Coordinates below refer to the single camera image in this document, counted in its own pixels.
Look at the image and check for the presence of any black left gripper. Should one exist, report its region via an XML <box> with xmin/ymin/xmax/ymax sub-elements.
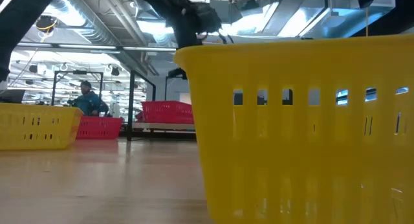
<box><xmin>166</xmin><ymin>2</ymin><xmax>224</xmax><ymax>49</ymax></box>

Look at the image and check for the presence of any red plastic basket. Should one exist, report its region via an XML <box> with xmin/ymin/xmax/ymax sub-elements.
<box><xmin>76</xmin><ymin>116</ymin><xmax>124</xmax><ymax>140</ymax></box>
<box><xmin>135</xmin><ymin>100</ymin><xmax>195</xmax><ymax>125</ymax></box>

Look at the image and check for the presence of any yellow plastic basket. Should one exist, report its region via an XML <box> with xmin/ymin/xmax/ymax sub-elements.
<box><xmin>0</xmin><ymin>102</ymin><xmax>84</xmax><ymax>151</ymax></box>
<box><xmin>173</xmin><ymin>34</ymin><xmax>414</xmax><ymax>224</ymax></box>

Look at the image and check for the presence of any long ceiling light strip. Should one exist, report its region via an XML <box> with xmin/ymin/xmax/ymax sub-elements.
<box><xmin>16</xmin><ymin>42</ymin><xmax>178</xmax><ymax>54</ymax></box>

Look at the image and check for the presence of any person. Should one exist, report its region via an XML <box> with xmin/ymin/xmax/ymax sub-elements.
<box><xmin>67</xmin><ymin>80</ymin><xmax>110</xmax><ymax>118</ymax></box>

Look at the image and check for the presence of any dark monitor screen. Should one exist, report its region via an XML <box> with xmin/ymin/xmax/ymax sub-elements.
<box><xmin>0</xmin><ymin>89</ymin><xmax>26</xmax><ymax>104</ymax></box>

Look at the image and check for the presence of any black rig frame with camera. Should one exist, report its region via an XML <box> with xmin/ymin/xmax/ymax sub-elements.
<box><xmin>164</xmin><ymin>67</ymin><xmax>189</xmax><ymax>102</ymax></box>

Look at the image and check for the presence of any black aluminium table frame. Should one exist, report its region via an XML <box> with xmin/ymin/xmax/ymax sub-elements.
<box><xmin>119</xmin><ymin>129</ymin><xmax>197</xmax><ymax>141</ymax></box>

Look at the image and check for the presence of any ceiling cable reel yellow cord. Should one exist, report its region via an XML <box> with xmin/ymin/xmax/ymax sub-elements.
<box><xmin>34</xmin><ymin>15</ymin><xmax>59</xmax><ymax>34</ymax></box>

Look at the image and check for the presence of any black metal rig frame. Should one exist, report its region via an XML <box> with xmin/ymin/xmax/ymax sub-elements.
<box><xmin>50</xmin><ymin>70</ymin><xmax>105</xmax><ymax>107</ymax></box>

